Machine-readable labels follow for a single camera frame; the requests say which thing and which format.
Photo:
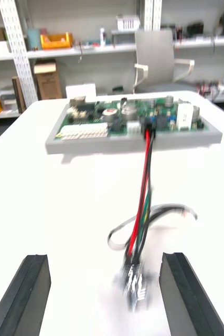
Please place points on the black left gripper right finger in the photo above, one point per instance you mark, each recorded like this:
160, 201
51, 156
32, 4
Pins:
187, 302

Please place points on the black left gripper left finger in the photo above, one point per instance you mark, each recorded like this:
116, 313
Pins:
22, 302

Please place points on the small white box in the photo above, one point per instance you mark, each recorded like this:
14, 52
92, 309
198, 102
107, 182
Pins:
80, 90

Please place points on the pale grey office chair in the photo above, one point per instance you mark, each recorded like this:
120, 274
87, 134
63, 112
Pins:
156, 57

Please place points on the white shelf with goods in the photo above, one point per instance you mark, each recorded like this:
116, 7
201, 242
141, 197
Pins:
90, 51

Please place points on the green circuit board grey frame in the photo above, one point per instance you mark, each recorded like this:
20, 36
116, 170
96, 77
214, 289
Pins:
90, 141

